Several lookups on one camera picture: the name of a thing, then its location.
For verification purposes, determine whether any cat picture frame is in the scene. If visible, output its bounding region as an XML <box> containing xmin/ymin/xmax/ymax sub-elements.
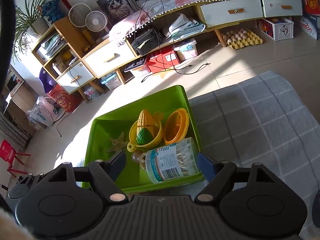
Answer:
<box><xmin>97</xmin><ymin>0</ymin><xmax>137</xmax><ymax>23</ymax></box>

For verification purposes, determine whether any yellow toy pot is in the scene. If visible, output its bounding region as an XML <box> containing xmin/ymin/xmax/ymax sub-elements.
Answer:
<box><xmin>127</xmin><ymin>109</ymin><xmax>163</xmax><ymax>153</ymax></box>

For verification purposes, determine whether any clear storage box blue lid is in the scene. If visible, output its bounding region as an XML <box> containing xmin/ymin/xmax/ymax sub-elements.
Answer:
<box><xmin>100</xmin><ymin>72</ymin><xmax>121</xmax><ymax>90</ymax></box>

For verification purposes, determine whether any brown toy starfish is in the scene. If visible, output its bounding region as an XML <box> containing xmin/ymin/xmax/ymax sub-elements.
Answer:
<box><xmin>106</xmin><ymin>132</ymin><xmax>129</xmax><ymax>152</ymax></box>

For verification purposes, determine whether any black bag on shelf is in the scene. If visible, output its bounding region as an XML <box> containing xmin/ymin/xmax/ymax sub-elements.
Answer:
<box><xmin>131</xmin><ymin>28</ymin><xmax>163</xmax><ymax>56</ymax></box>

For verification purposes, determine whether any clear cotton swab jar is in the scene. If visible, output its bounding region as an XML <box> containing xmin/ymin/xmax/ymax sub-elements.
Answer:
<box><xmin>139</xmin><ymin>137</ymin><xmax>200</xmax><ymax>184</ymax></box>

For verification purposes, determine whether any pink lace cloth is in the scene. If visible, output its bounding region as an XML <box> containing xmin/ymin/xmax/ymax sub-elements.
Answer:
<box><xmin>109</xmin><ymin>0</ymin><xmax>225</xmax><ymax>42</ymax></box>

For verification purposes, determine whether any potted green plant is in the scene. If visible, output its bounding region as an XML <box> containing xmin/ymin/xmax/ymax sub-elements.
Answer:
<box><xmin>12</xmin><ymin>0</ymin><xmax>47</xmax><ymax>60</ymax></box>

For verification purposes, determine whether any wooden tv cabinet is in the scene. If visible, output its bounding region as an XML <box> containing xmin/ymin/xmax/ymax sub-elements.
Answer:
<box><xmin>39</xmin><ymin>0</ymin><xmax>303</xmax><ymax>94</ymax></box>

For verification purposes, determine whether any red storage box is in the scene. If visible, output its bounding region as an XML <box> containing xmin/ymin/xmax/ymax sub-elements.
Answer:
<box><xmin>145</xmin><ymin>46</ymin><xmax>180</xmax><ymax>74</ymax></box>

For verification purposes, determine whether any white plastic bag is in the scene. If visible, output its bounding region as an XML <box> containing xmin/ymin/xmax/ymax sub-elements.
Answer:
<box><xmin>27</xmin><ymin>95</ymin><xmax>58</xmax><ymax>127</ymax></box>

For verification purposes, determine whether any white fan grille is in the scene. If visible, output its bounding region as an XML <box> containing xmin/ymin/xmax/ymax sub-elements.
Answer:
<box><xmin>68</xmin><ymin>3</ymin><xmax>91</xmax><ymax>28</ymax></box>

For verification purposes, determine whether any red plastic chair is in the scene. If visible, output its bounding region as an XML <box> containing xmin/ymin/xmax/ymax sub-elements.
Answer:
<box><xmin>0</xmin><ymin>140</ymin><xmax>31</xmax><ymax>178</ymax></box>

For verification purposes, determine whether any yellow egg tray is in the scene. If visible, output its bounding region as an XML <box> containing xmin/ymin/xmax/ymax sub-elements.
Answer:
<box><xmin>222</xmin><ymin>29</ymin><xmax>263</xmax><ymax>50</ymax></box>

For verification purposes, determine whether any white toy crate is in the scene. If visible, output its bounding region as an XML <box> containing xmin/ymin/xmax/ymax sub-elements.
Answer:
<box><xmin>256</xmin><ymin>18</ymin><xmax>294</xmax><ymax>41</ymax></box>

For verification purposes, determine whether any green plastic bin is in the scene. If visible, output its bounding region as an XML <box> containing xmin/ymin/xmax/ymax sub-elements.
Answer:
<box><xmin>85</xmin><ymin>86</ymin><xmax>204</xmax><ymax>193</ymax></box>

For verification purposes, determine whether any white desk fan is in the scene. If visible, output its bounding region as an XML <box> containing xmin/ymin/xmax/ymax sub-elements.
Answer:
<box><xmin>85</xmin><ymin>10</ymin><xmax>108</xmax><ymax>33</ymax></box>

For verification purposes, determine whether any red paper bag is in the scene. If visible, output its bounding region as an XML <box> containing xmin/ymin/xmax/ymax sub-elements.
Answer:
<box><xmin>47</xmin><ymin>85</ymin><xmax>83</xmax><ymax>113</ymax></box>

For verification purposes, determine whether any grey checked tablecloth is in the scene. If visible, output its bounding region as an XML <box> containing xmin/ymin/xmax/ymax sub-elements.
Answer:
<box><xmin>190</xmin><ymin>71</ymin><xmax>319</xmax><ymax>239</ymax></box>

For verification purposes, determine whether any yellow toy corn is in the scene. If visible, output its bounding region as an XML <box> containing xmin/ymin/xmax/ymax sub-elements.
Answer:
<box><xmin>136</xmin><ymin>109</ymin><xmax>155</xmax><ymax>145</ymax></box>

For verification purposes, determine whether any orange toy bowl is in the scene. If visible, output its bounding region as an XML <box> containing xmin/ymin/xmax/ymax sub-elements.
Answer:
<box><xmin>163</xmin><ymin>108</ymin><xmax>190</xmax><ymax>145</ymax></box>

